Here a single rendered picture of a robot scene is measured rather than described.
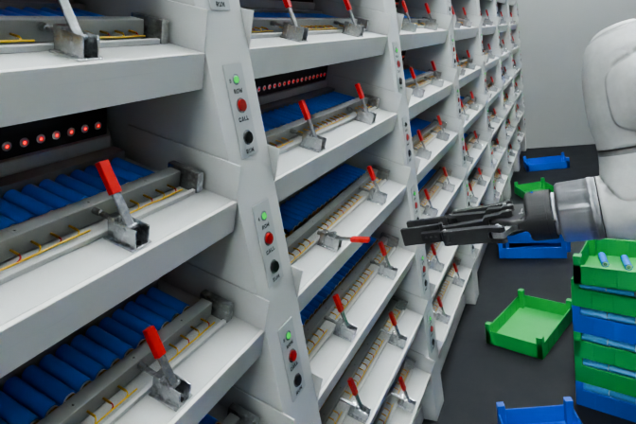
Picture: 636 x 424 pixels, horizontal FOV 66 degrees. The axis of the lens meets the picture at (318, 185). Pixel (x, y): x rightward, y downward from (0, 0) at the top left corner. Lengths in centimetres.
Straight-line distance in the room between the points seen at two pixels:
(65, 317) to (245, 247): 26
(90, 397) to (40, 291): 16
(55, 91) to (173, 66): 15
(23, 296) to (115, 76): 22
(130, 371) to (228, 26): 44
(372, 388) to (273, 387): 45
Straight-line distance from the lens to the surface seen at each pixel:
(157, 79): 58
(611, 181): 77
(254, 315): 71
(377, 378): 121
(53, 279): 50
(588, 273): 148
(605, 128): 76
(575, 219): 77
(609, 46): 76
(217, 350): 68
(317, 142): 87
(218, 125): 64
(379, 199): 115
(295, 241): 88
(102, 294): 52
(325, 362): 95
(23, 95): 48
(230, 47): 67
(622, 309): 153
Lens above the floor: 108
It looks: 14 degrees down
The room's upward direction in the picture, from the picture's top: 10 degrees counter-clockwise
